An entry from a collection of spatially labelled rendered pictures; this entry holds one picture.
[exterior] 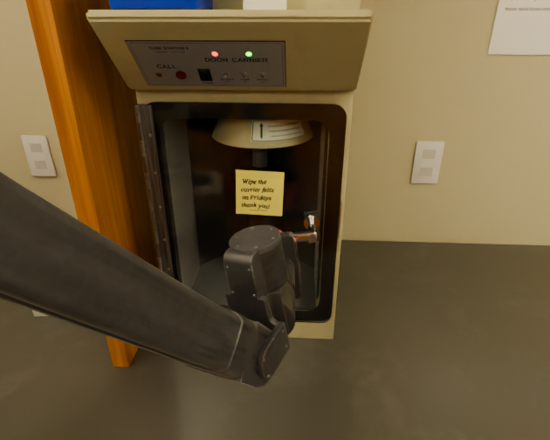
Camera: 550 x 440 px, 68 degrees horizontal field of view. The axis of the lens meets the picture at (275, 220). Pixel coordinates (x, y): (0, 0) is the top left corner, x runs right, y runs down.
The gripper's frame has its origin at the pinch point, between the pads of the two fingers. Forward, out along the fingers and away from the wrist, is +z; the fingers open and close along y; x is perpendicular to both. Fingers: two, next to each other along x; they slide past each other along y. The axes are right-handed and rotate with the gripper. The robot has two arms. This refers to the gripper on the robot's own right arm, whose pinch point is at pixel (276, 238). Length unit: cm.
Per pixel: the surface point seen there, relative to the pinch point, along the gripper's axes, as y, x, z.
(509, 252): -34, -56, 40
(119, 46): 30.3, 14.9, -2.9
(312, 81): 22.4, -8.0, 1.2
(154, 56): 28.6, 11.1, -2.0
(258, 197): 5.5, 2.2, 4.2
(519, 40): 18, -57, 47
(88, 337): -19.6, 40.1, 4.1
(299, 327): -22.9, -0.9, 5.4
